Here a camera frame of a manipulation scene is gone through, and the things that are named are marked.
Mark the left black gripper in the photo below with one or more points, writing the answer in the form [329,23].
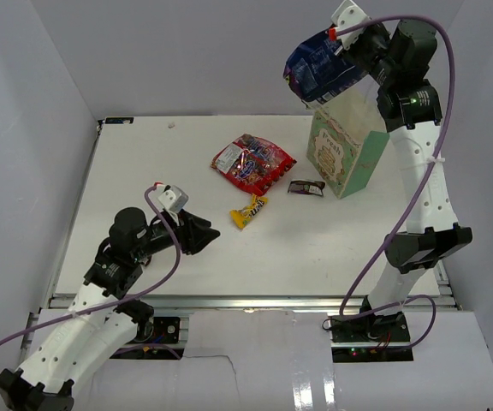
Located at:
[197,228]

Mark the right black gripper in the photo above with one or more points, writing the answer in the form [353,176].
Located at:
[377,29]

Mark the yellow candy pack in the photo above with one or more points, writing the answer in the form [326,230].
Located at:
[242,217]

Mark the blue purple chips bag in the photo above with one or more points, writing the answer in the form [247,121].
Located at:
[316,71]

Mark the green paper gift bag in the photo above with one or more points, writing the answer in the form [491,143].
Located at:
[346,141]

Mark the red candy bag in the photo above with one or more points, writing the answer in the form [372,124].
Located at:
[252,164]

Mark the brown chocolate bar wrapper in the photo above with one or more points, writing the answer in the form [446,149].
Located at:
[307,187]

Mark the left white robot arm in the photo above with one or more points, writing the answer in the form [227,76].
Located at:
[102,319]

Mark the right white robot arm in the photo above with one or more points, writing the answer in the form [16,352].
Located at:
[410,107]

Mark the blue label sticker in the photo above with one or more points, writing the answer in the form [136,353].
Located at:
[118,120]

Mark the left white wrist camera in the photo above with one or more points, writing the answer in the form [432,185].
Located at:
[170,197]

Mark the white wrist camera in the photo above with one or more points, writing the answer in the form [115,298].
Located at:
[349,14]
[170,197]

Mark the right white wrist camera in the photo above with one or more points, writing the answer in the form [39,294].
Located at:
[349,14]

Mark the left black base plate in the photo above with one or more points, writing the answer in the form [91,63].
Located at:
[164,330]

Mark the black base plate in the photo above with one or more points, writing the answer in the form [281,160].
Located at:
[164,330]
[366,331]

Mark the aluminium table frame rail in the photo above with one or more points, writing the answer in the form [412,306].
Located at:
[250,302]

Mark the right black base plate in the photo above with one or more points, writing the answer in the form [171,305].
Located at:
[366,331]

